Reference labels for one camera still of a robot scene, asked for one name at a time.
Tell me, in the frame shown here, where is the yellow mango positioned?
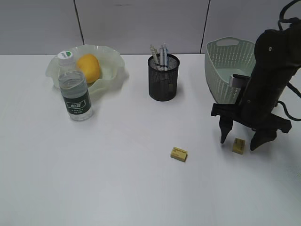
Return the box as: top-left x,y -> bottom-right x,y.
77,54 -> 101,84

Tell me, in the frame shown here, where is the green plastic woven basket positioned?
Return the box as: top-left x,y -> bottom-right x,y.
205,37 -> 255,105

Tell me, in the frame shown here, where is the black mesh pen holder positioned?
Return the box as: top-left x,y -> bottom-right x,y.
148,54 -> 180,102

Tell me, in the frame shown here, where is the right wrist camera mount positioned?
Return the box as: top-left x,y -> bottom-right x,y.
229,74 -> 250,89

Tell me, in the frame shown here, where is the blue white ballpoint pen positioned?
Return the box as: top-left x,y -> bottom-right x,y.
163,43 -> 168,71

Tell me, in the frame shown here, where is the grey white ballpoint pen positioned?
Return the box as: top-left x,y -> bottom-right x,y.
159,45 -> 165,71

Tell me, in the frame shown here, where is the beige white ballpoint pen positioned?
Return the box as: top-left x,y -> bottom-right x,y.
150,45 -> 161,71

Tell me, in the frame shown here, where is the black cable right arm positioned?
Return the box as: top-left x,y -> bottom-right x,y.
275,0 -> 301,122

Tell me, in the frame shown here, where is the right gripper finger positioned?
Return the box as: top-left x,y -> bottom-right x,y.
219,116 -> 233,144
250,129 -> 277,151

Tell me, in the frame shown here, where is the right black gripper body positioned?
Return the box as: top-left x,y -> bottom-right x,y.
211,64 -> 292,133

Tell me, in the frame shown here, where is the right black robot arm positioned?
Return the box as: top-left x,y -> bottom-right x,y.
211,17 -> 301,150

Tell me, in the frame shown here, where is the translucent green wavy plate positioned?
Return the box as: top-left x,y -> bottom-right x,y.
45,44 -> 129,96

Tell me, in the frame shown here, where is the clear water bottle green label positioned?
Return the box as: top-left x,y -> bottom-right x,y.
57,50 -> 93,121

